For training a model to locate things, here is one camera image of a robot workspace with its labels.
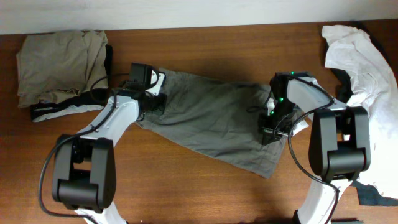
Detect grey-green shorts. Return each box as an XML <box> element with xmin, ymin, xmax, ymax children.
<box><xmin>137</xmin><ymin>69</ymin><xmax>287</xmax><ymax>179</ymax></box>

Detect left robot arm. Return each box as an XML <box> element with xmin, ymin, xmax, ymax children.
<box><xmin>52</xmin><ymin>90</ymin><xmax>167</xmax><ymax>223</ymax></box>

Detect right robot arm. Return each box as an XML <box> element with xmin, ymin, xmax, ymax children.
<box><xmin>258</xmin><ymin>72</ymin><xmax>371</xmax><ymax>224</ymax></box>

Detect folded black garment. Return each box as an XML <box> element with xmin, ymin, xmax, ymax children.
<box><xmin>30</xmin><ymin>44</ymin><xmax>114</xmax><ymax>123</ymax></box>

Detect folded beige garment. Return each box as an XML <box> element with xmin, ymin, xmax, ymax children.
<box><xmin>16</xmin><ymin>31</ymin><xmax>108</xmax><ymax>108</ymax></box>

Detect white shirt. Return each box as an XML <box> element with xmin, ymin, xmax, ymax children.
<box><xmin>321</xmin><ymin>24</ymin><xmax>398</xmax><ymax>200</ymax></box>

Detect dark garment under white shirt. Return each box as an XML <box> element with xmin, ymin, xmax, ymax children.
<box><xmin>323</xmin><ymin>21</ymin><xmax>398</xmax><ymax>207</ymax></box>

